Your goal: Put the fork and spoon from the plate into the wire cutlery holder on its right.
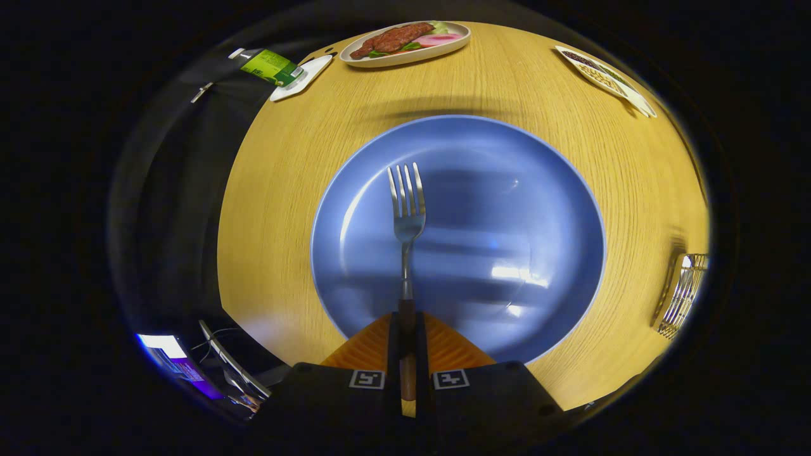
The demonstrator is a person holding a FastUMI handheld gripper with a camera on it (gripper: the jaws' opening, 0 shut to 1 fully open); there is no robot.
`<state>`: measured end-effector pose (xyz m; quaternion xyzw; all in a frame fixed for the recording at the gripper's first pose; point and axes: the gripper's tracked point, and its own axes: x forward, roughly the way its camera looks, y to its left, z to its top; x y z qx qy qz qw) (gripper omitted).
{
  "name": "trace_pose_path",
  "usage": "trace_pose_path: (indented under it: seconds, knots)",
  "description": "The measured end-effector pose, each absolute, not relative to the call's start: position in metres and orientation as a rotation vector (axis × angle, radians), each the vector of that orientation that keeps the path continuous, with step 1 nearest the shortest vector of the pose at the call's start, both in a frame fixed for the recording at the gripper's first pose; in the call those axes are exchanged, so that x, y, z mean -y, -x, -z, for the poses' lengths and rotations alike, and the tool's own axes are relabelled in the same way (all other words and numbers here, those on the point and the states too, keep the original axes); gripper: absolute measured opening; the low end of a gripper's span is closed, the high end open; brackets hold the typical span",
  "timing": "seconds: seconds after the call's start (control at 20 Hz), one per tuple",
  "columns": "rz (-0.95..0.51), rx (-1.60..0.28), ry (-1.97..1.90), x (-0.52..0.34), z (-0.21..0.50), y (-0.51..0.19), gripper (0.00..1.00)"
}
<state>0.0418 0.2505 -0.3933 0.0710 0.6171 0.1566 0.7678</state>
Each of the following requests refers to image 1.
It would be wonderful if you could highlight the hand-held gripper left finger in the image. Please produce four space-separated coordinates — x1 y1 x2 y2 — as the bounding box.
269 312 402 439

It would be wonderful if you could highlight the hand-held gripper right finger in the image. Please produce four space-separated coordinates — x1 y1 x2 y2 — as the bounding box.
415 312 565 447

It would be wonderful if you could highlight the wooden handle metal fork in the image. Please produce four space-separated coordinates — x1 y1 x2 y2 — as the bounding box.
387 163 427 401

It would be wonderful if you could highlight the blue round plate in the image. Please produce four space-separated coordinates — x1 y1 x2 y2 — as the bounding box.
309 114 607 365

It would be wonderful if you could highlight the computer monitor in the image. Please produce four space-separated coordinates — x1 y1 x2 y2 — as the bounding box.
136 334 226 401

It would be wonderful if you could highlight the white oval food plate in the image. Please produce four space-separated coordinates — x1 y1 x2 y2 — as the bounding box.
340 20 472 68

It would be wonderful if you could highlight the white square coaster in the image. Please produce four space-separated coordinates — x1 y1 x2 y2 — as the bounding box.
270 54 334 103

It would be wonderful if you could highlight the green label plastic bottle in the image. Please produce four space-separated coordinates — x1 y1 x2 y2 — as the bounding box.
228 47 306 88

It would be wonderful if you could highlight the brown steak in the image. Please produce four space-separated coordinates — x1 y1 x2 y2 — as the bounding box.
350 23 435 60

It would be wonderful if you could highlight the pink ham slice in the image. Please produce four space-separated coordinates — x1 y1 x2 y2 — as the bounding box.
412 33 464 48

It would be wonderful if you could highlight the white divided bean dish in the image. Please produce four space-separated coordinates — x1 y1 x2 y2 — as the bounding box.
555 45 658 119

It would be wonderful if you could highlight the white frame office chair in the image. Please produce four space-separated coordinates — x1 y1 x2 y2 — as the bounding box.
198 320 273 400

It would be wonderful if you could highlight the metal wire basket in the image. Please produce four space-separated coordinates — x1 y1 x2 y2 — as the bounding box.
653 253 710 339

